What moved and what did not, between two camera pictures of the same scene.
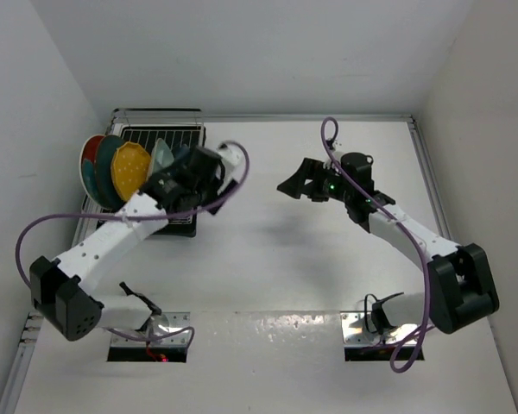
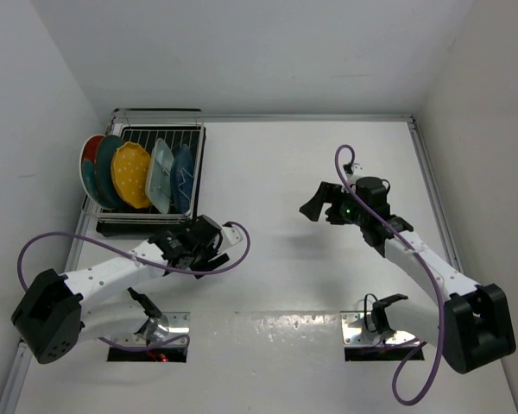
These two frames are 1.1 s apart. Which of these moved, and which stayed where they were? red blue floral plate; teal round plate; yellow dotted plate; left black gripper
Moved: left black gripper
Stayed: red blue floral plate; teal round plate; yellow dotted plate
